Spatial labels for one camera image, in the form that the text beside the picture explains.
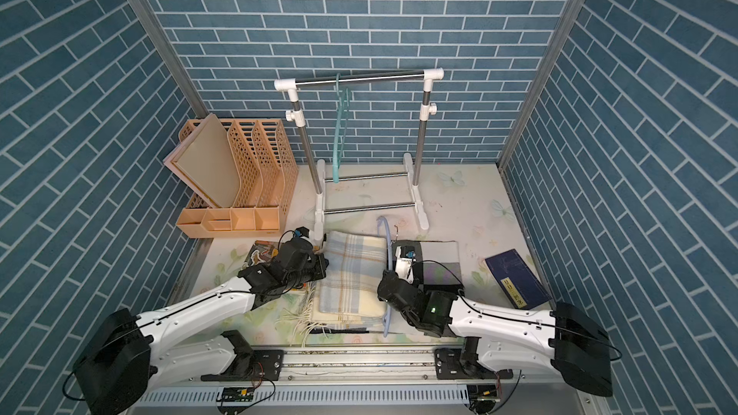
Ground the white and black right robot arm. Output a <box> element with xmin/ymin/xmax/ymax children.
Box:
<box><xmin>377</xmin><ymin>270</ymin><xmax>613</xmax><ymax>397</ymax></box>

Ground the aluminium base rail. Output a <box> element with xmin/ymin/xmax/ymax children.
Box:
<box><xmin>127</xmin><ymin>346</ymin><xmax>609</xmax><ymax>414</ymax></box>

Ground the plaid cream blue scarf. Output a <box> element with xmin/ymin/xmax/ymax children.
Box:
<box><xmin>277</xmin><ymin>231</ymin><xmax>388</xmax><ymax>344</ymax></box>

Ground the green circuit board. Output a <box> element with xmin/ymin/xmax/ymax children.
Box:
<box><xmin>216</xmin><ymin>387</ymin><xmax>255</xmax><ymax>405</ymax></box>

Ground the yellow illustrated book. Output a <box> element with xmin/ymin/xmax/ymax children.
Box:
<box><xmin>241</xmin><ymin>240</ymin><xmax>278</xmax><ymax>269</ymax></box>

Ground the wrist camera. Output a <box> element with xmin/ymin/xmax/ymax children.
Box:
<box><xmin>394</xmin><ymin>245</ymin><xmax>416</xmax><ymax>284</ymax></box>
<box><xmin>292</xmin><ymin>227</ymin><xmax>309</xmax><ymax>239</ymax></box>

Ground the dark blue notebook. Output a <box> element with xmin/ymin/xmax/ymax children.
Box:
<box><xmin>484</xmin><ymin>249</ymin><xmax>551</xmax><ymax>310</ymax></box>

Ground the black mounting plate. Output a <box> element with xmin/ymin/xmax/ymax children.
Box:
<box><xmin>434</xmin><ymin>347</ymin><xmax>514</xmax><ymax>380</ymax></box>
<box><xmin>201</xmin><ymin>349</ymin><xmax>284</xmax><ymax>382</ymax></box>

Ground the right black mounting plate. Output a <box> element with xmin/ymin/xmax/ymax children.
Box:
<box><xmin>434</xmin><ymin>347</ymin><xmax>514</xmax><ymax>380</ymax></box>

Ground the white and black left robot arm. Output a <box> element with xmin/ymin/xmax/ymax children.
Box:
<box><xmin>71</xmin><ymin>236</ymin><xmax>329</xmax><ymax>414</ymax></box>

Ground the orange plastic file organizer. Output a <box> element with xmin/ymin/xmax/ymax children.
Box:
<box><xmin>177</xmin><ymin>118</ymin><xmax>298</xmax><ymax>238</ymax></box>

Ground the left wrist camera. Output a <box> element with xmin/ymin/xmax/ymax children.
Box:
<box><xmin>292</xmin><ymin>227</ymin><xmax>309</xmax><ymax>239</ymax></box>

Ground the beige folder board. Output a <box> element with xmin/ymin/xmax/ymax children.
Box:
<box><xmin>163</xmin><ymin>113</ymin><xmax>240</xmax><ymax>208</ymax></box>

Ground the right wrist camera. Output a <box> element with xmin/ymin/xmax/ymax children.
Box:
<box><xmin>394</xmin><ymin>245</ymin><xmax>416</xmax><ymax>284</ymax></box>

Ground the white and steel clothes rack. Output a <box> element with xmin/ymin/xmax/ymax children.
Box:
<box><xmin>273</xmin><ymin>67</ymin><xmax>446</xmax><ymax>245</ymax></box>

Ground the teal green clothes hanger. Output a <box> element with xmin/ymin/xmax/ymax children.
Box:
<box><xmin>332</xmin><ymin>74</ymin><xmax>352</xmax><ymax>184</ymax></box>

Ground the light blue clothes hanger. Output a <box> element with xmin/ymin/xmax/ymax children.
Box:
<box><xmin>377</xmin><ymin>216</ymin><xmax>394</xmax><ymax>337</ymax></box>

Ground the black grey checkered mat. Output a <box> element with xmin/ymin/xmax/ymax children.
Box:
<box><xmin>307</xmin><ymin>238</ymin><xmax>471</xmax><ymax>338</ymax></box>

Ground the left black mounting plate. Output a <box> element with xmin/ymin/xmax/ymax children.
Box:
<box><xmin>201</xmin><ymin>349</ymin><xmax>284</xmax><ymax>382</ymax></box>

